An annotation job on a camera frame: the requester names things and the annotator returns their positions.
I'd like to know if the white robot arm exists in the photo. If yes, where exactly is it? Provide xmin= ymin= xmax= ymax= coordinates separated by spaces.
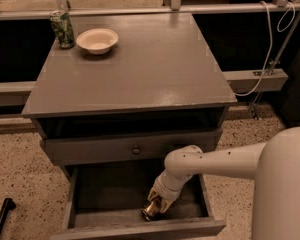
xmin=148 ymin=127 xmax=300 ymax=240

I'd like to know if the orange soda can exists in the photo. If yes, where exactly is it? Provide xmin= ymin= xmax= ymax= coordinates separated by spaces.
xmin=141 ymin=199 xmax=161 ymax=221

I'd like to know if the grey upper drawer with knob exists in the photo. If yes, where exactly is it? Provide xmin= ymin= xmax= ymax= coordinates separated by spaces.
xmin=41 ymin=127 xmax=222 ymax=166

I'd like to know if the black bar on floor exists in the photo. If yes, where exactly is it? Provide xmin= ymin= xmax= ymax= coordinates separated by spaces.
xmin=0 ymin=198 xmax=16 ymax=235

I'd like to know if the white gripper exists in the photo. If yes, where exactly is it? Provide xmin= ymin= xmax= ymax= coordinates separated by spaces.
xmin=147 ymin=170 xmax=191 ymax=214

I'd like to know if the green soda can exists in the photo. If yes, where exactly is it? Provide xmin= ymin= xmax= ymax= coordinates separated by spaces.
xmin=50 ymin=11 xmax=75 ymax=49

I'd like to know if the grey wooden cabinet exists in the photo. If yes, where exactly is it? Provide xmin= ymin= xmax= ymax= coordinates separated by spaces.
xmin=20 ymin=12 xmax=238 ymax=182

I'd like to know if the grey open middle drawer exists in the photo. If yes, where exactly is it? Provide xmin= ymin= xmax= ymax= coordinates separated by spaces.
xmin=50 ymin=159 xmax=226 ymax=240

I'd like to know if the white paper bowl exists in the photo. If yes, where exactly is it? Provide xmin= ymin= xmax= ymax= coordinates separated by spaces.
xmin=76 ymin=29 xmax=119 ymax=55

